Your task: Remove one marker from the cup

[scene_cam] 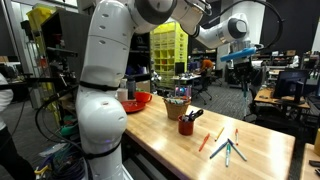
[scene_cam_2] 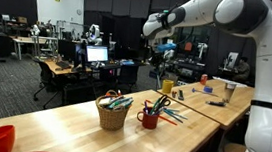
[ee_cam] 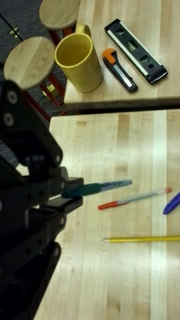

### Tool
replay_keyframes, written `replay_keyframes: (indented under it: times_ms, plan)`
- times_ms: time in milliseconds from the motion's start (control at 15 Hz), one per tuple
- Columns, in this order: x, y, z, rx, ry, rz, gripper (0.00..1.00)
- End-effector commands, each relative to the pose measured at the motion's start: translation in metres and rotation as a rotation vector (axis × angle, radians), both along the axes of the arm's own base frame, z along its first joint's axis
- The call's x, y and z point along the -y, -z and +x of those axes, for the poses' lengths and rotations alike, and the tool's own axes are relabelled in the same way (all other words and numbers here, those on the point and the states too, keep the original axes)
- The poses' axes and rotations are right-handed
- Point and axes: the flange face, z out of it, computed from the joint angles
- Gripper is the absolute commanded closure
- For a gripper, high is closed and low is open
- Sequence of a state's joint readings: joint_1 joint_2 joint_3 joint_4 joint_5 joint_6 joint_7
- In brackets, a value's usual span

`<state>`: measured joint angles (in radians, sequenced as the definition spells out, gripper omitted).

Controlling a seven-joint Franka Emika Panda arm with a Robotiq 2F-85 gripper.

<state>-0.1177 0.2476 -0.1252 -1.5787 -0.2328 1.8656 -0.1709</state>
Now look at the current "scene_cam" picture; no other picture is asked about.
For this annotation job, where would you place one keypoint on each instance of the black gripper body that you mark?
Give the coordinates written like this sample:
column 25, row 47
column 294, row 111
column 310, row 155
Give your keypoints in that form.
column 243, row 70

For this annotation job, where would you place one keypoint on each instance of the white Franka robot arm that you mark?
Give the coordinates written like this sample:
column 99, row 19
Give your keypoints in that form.
column 103, row 66

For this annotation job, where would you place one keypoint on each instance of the red and white marker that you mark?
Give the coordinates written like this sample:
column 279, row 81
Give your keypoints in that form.
column 236, row 136

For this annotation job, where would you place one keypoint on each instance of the black marker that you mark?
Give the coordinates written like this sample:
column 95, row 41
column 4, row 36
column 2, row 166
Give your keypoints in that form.
column 197, row 114

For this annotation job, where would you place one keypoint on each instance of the dark blue marker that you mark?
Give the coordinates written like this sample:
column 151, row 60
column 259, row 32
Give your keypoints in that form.
column 190, row 115

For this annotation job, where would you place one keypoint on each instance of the blue and grey marker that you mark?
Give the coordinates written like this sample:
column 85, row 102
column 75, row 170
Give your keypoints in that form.
column 237, row 150

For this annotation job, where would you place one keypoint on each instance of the orange marker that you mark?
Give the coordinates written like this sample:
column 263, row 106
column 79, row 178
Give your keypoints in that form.
column 204, row 142

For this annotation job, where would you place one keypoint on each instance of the teal and white marker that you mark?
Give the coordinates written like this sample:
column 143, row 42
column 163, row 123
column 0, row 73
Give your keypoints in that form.
column 228, row 155

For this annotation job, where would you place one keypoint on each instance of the red marker cup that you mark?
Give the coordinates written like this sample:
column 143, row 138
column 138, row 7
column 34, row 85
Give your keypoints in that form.
column 186, row 127

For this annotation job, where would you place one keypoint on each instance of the white cup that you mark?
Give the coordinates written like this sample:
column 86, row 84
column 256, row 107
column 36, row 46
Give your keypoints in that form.
column 122, row 94

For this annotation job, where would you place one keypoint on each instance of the black background desk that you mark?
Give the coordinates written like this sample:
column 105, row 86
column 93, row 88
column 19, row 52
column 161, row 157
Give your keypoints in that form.
column 230, row 76

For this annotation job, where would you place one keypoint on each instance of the wooden office desk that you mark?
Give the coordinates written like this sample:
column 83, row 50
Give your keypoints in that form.
column 266, row 95

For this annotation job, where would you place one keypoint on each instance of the black office chair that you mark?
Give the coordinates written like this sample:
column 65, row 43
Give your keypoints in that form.
column 256, row 108

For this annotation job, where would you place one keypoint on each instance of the person in orange shirt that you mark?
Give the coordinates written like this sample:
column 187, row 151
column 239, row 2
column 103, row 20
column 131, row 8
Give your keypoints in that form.
column 206, row 64

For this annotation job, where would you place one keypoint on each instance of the black swivel chair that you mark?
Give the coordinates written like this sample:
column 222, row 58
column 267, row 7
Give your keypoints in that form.
column 202, row 87

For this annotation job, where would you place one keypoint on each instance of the black computer monitor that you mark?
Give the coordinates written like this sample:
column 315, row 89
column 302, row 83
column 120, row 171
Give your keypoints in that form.
column 290, row 83

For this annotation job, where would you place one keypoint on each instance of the woven wicker basket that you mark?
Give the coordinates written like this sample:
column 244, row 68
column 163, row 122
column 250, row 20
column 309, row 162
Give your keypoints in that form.
column 175, row 110

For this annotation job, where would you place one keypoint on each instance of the yellow bin shelf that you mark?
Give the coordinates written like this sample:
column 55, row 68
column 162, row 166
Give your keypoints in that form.
column 168, row 53

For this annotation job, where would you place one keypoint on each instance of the red mug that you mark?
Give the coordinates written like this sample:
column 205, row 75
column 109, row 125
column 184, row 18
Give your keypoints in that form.
column 143, row 96

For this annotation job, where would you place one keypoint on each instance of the black storage shelf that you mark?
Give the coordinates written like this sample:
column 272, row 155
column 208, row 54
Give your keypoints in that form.
column 140, row 63

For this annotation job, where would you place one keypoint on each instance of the red plate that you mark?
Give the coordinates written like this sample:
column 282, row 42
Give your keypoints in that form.
column 135, row 106

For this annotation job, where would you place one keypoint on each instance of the dark bottle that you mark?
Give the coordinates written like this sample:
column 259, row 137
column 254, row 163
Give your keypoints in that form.
column 131, row 87

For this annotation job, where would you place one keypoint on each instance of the yellow plastic bin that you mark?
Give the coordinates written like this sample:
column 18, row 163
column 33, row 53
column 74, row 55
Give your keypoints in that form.
column 40, row 16

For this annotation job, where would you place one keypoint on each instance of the person in white shirt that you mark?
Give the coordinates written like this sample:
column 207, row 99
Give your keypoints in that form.
column 8, row 153

